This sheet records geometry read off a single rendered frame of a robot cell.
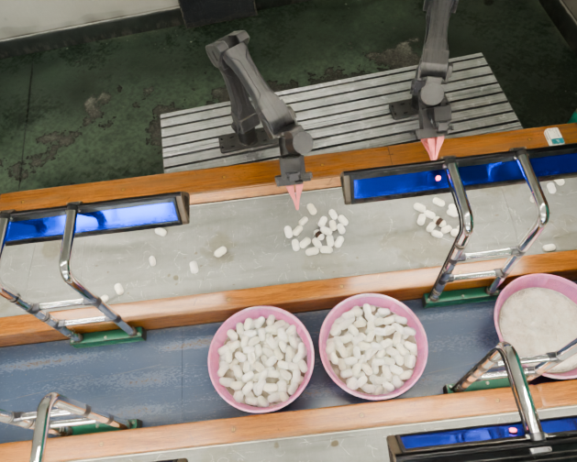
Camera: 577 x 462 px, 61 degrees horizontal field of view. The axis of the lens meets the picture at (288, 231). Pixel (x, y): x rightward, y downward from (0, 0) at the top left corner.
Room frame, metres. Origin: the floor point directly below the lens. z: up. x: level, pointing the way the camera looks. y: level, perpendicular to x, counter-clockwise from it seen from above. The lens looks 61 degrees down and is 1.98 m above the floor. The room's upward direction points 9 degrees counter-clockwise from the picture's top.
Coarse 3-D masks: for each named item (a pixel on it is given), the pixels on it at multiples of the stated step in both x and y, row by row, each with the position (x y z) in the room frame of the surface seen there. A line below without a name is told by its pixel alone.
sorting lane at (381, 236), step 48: (336, 192) 0.80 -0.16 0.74; (480, 192) 0.72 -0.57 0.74; (528, 192) 0.69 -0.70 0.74; (576, 192) 0.66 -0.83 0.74; (96, 240) 0.77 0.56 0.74; (144, 240) 0.74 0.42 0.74; (192, 240) 0.71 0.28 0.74; (240, 240) 0.69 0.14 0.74; (288, 240) 0.66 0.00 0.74; (384, 240) 0.61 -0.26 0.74; (432, 240) 0.59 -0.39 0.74; (480, 240) 0.57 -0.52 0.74; (576, 240) 0.52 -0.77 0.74; (48, 288) 0.64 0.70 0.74; (96, 288) 0.61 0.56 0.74; (144, 288) 0.59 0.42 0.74; (192, 288) 0.56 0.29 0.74; (240, 288) 0.54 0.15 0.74
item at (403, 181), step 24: (576, 144) 0.58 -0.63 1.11; (384, 168) 0.60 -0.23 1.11; (408, 168) 0.59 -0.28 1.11; (432, 168) 0.59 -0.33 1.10; (480, 168) 0.57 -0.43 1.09; (504, 168) 0.57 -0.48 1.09; (552, 168) 0.56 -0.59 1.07; (576, 168) 0.55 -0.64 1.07; (360, 192) 0.57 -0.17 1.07; (384, 192) 0.57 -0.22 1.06; (408, 192) 0.56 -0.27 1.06; (432, 192) 0.56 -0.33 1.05
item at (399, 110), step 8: (416, 96) 1.11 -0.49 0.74; (392, 104) 1.15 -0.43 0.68; (400, 104) 1.15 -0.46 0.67; (408, 104) 1.14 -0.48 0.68; (416, 104) 1.11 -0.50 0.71; (448, 104) 1.11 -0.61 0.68; (392, 112) 1.12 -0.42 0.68; (400, 112) 1.12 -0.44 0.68; (408, 112) 1.11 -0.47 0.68; (416, 112) 1.10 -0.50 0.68
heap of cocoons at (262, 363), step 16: (256, 320) 0.44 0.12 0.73; (272, 320) 0.43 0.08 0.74; (240, 336) 0.41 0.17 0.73; (256, 336) 0.40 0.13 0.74; (272, 336) 0.40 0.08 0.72; (288, 336) 0.39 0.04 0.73; (224, 352) 0.37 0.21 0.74; (240, 352) 0.36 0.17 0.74; (256, 352) 0.36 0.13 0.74; (272, 352) 0.35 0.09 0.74; (288, 352) 0.34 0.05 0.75; (304, 352) 0.34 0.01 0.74; (224, 368) 0.33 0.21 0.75; (240, 368) 0.33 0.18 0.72; (256, 368) 0.31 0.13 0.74; (272, 368) 0.31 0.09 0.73; (288, 368) 0.30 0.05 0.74; (304, 368) 0.29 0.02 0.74; (224, 384) 0.29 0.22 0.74; (240, 384) 0.28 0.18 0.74; (256, 384) 0.28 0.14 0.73; (272, 384) 0.27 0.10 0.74; (288, 384) 0.27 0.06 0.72; (240, 400) 0.25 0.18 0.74; (256, 400) 0.24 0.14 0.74; (272, 400) 0.23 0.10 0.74
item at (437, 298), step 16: (448, 160) 0.59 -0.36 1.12; (528, 160) 0.55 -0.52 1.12; (448, 176) 0.55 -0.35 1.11; (528, 176) 0.52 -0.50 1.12; (464, 192) 0.50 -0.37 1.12; (464, 208) 0.47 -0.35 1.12; (544, 208) 0.44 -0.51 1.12; (464, 224) 0.44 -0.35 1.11; (544, 224) 0.42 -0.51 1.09; (464, 240) 0.42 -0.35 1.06; (528, 240) 0.42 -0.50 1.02; (448, 256) 0.43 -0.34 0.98; (464, 256) 0.43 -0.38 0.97; (480, 256) 0.43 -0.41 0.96; (496, 256) 0.42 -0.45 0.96; (512, 256) 0.43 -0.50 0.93; (448, 272) 0.42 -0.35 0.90; (480, 272) 0.43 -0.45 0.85; (496, 272) 0.42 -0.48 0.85; (432, 288) 0.43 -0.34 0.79; (480, 288) 0.44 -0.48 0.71; (496, 288) 0.42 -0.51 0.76; (432, 304) 0.42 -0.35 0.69; (448, 304) 0.42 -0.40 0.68
